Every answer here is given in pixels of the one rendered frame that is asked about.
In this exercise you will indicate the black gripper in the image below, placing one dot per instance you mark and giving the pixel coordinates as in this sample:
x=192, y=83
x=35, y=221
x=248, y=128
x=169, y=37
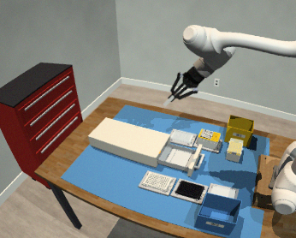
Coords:
x=191, y=79

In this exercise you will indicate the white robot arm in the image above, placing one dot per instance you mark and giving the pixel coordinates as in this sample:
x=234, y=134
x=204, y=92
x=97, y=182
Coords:
x=206, y=43

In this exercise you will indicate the black multi-well plate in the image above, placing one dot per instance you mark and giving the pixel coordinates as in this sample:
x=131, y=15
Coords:
x=190, y=189

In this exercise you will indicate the blue open-top bin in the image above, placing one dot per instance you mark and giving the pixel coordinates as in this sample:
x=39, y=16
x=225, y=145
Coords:
x=218, y=207

